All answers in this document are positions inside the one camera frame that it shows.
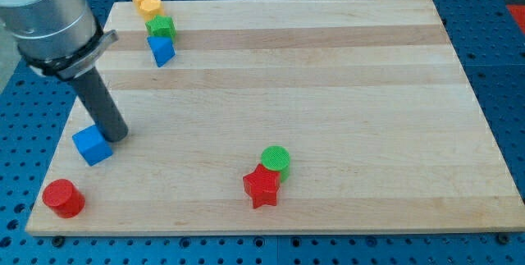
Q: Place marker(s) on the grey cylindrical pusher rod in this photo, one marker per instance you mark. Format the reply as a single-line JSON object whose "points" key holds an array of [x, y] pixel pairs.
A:
{"points": [[98, 102]]}

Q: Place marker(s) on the blue cube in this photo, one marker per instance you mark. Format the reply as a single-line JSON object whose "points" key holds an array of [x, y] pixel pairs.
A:
{"points": [[91, 145]]}

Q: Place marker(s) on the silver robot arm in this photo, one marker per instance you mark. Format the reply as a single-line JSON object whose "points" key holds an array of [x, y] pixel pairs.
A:
{"points": [[64, 39]]}

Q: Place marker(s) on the blue triangular block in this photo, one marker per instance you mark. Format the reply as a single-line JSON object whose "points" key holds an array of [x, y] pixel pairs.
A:
{"points": [[162, 49]]}

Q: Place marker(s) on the green star block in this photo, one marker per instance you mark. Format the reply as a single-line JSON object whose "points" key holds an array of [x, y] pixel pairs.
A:
{"points": [[161, 26]]}

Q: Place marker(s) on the yellow hexagon block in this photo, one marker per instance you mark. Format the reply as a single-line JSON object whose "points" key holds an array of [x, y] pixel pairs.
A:
{"points": [[148, 9]]}

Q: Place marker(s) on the red cylinder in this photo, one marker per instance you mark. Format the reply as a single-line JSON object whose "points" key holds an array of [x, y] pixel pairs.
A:
{"points": [[63, 198]]}

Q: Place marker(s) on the red star block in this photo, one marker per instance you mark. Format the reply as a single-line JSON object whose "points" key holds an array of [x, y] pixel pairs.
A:
{"points": [[262, 186]]}

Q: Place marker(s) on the green cylinder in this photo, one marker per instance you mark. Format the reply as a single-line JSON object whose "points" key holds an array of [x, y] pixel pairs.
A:
{"points": [[277, 158]]}

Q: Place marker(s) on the wooden board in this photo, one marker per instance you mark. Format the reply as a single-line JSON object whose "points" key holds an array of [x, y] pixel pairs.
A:
{"points": [[384, 131]]}

